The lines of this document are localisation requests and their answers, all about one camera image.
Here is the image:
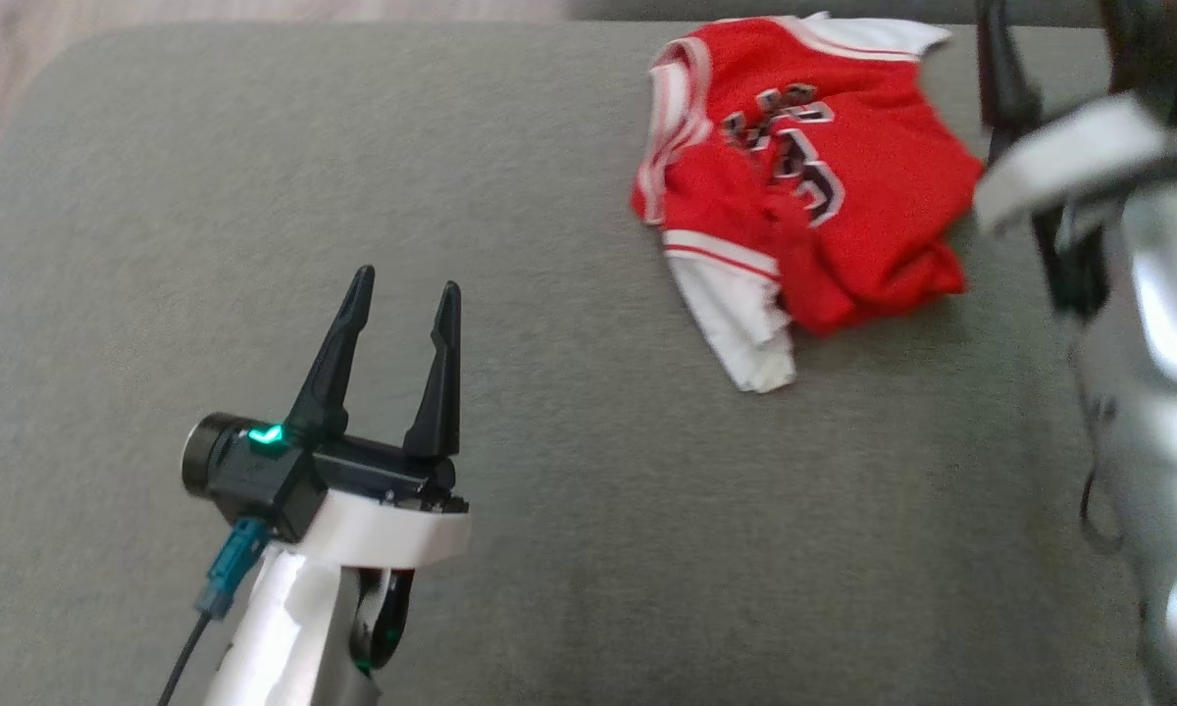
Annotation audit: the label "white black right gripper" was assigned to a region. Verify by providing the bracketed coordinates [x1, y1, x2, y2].
[971, 0, 1177, 236]

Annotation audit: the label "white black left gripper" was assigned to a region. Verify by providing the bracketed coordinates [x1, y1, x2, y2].
[282, 265, 473, 571]

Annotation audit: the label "red basketball jersey white sleeves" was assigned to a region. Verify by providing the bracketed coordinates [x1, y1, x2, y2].
[630, 12, 987, 395]

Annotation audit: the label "teal plug black cable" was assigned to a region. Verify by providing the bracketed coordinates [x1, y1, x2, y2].
[157, 518, 274, 706]

